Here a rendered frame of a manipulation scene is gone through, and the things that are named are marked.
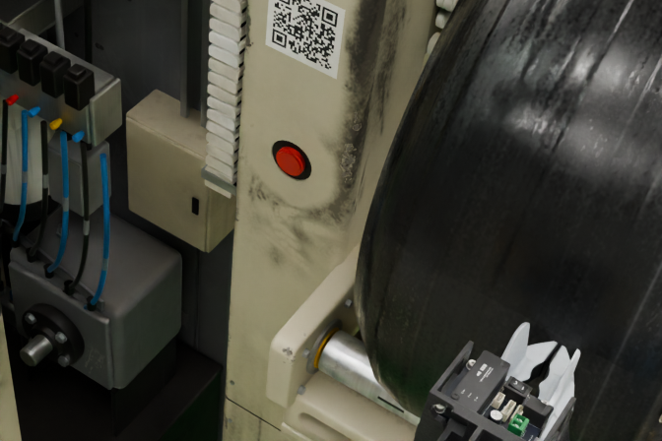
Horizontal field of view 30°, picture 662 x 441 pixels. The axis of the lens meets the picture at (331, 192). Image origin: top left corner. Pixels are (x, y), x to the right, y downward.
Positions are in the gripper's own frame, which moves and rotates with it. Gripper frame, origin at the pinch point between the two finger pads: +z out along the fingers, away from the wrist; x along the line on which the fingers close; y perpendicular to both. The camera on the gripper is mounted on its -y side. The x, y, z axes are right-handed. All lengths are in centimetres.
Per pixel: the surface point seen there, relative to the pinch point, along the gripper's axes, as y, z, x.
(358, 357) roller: -28.3, 17.6, 19.7
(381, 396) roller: -29.9, 16.3, 15.9
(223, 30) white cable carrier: -3.2, 21.7, 41.9
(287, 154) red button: -12.7, 21.4, 33.0
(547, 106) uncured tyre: 14.3, 6.4, 7.2
